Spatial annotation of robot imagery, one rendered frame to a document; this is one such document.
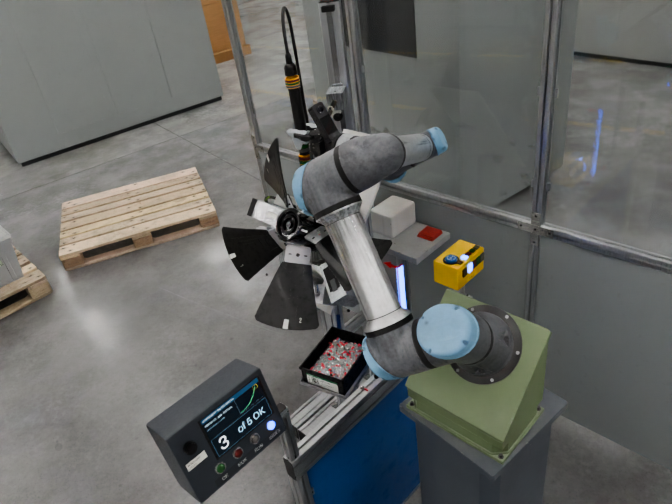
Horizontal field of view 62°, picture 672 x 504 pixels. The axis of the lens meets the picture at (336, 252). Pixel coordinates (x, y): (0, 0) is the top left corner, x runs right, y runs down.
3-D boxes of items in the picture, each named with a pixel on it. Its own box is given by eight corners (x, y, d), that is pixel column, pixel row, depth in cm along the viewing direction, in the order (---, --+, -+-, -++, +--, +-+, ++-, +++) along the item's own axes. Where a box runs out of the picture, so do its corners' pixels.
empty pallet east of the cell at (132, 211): (199, 180, 535) (194, 166, 527) (220, 226, 454) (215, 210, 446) (68, 216, 506) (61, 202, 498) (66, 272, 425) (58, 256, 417)
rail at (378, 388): (463, 309, 212) (463, 292, 207) (472, 313, 209) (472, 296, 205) (287, 474, 162) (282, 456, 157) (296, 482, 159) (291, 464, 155)
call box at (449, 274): (459, 262, 205) (459, 238, 199) (484, 271, 198) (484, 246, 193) (433, 284, 196) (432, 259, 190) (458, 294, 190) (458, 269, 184)
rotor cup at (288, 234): (291, 245, 208) (266, 238, 198) (304, 208, 207) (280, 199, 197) (318, 257, 199) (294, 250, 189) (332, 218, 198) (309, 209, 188)
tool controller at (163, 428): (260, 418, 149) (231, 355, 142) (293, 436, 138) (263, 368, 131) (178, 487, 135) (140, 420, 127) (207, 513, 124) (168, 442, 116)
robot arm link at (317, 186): (433, 376, 120) (331, 142, 120) (374, 393, 127) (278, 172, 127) (448, 357, 131) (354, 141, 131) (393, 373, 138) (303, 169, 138)
